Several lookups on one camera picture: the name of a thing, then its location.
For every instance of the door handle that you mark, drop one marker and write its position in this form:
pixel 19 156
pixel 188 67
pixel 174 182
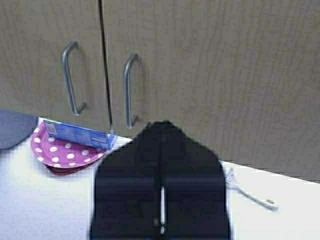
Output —
pixel 75 110
pixel 128 117

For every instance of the red plate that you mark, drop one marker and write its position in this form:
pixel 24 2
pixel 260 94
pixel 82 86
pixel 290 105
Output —
pixel 66 171

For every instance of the blue cardboard box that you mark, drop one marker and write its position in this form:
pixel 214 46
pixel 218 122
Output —
pixel 80 135

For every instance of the dark grey pot lid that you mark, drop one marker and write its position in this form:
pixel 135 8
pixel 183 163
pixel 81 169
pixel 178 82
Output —
pixel 15 127

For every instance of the cabinet door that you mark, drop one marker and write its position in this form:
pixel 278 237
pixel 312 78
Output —
pixel 33 35
pixel 242 77

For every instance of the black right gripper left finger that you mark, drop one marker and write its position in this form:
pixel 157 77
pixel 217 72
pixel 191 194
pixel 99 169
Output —
pixel 126 190

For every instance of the pink polka dot plate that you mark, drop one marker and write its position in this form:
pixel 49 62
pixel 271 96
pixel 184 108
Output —
pixel 62 154

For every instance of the cream frying pan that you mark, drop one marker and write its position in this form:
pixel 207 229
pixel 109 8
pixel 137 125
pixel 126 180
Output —
pixel 232 183

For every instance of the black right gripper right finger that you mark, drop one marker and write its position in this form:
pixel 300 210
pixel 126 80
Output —
pixel 195 188

